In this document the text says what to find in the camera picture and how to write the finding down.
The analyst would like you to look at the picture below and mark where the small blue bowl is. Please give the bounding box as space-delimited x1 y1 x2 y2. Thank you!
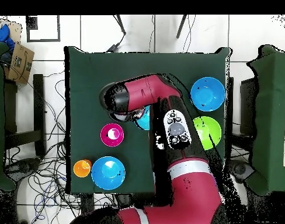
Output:
134 104 151 131

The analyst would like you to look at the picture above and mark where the crimson small bowl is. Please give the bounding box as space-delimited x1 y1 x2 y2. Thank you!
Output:
100 122 125 148

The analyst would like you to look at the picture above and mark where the dark green tablecloth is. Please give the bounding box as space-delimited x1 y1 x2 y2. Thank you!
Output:
64 45 232 194

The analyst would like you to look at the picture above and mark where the large blue bowl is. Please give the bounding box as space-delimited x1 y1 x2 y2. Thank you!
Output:
91 155 126 190
190 76 227 112

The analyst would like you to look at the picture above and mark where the black power adapter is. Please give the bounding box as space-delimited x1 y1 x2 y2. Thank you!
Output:
106 43 120 53

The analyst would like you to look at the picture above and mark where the large green bowl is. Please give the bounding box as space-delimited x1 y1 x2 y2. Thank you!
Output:
192 115 223 151

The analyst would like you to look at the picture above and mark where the orange cup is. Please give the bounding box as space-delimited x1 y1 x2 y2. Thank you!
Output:
72 159 92 179

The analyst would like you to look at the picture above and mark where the black tripod leg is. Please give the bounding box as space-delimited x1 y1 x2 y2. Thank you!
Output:
175 15 188 39
113 15 127 36

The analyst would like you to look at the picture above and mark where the black power brick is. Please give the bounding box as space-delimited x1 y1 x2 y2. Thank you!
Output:
81 193 95 216

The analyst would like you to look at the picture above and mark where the black equipment box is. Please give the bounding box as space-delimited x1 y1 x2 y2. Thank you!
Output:
239 78 259 136

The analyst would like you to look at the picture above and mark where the grey stand base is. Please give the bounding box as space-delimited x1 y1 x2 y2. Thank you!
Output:
231 159 256 184

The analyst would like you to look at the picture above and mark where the cardboard box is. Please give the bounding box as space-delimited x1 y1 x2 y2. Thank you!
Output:
4 42 35 85

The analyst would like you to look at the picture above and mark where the blue cloth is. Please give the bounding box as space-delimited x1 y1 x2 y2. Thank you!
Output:
0 23 16 51

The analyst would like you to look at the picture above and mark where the black cable tangle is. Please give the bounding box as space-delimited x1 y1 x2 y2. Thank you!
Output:
4 69 117 224

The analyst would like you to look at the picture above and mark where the black bench frame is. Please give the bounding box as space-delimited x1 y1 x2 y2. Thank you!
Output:
4 73 46 157

